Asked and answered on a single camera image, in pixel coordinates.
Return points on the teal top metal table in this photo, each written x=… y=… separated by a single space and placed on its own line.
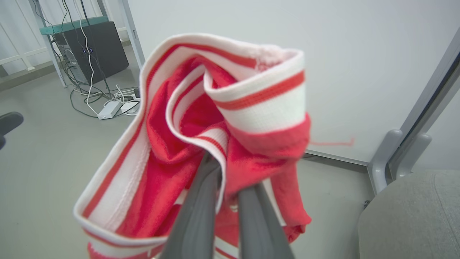
x=68 y=27

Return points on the black computer tower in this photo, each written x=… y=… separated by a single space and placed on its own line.
x=106 y=50

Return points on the grey partition foot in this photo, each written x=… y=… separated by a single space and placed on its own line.
x=413 y=154
x=381 y=162

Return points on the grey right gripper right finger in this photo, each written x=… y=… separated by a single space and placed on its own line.
x=257 y=230

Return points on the white metal railing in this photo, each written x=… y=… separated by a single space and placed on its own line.
x=21 y=57

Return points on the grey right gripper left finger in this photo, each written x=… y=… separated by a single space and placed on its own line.
x=199 y=216

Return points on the white power adapter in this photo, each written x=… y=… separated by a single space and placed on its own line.
x=129 y=106

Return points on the red and white clothing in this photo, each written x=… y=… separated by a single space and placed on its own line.
x=172 y=151

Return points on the large white partition panel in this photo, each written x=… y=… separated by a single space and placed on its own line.
x=359 y=72

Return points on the narrow white partition panel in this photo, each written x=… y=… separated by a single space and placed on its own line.
x=449 y=136

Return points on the dark grey rounded object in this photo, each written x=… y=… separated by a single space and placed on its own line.
x=9 y=122

